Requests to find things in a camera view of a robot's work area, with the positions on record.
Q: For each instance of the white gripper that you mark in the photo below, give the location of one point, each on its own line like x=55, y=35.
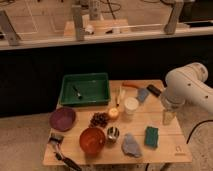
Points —
x=168, y=116

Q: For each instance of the grey-blue towel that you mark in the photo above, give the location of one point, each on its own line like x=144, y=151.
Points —
x=130, y=146

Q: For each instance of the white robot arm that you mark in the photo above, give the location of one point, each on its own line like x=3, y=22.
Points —
x=183, y=84

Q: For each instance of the red bowl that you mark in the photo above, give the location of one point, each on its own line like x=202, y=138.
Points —
x=92, y=141

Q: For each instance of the purple bowl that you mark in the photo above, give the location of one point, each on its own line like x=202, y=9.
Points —
x=62, y=119

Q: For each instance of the green sponge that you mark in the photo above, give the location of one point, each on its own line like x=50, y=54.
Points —
x=151, y=137

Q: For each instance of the black rectangular block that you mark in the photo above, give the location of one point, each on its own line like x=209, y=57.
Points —
x=154, y=90

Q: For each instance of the white cup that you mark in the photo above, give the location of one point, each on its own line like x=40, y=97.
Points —
x=130, y=105

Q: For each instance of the orange carrot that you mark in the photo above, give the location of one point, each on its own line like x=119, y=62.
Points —
x=130, y=85

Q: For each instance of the light wooden utensil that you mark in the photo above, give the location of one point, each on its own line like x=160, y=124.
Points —
x=120, y=95

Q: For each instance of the orange fruit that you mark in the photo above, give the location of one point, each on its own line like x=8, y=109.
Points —
x=113, y=113

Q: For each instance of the small metal cup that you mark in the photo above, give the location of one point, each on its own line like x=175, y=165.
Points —
x=113, y=134

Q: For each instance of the dark grape bunch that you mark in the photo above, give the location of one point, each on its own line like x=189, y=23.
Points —
x=99, y=119

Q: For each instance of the green plastic tray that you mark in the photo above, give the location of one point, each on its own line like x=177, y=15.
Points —
x=94, y=88

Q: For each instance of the dark marker in tray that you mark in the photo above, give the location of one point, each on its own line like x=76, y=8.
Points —
x=77, y=92

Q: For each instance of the right wooden post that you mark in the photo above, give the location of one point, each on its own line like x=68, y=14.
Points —
x=177, y=6

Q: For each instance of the wooden post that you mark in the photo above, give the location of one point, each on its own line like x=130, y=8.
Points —
x=177, y=6
x=78, y=22

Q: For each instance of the middle wooden post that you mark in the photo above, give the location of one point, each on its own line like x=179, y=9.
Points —
x=78, y=22

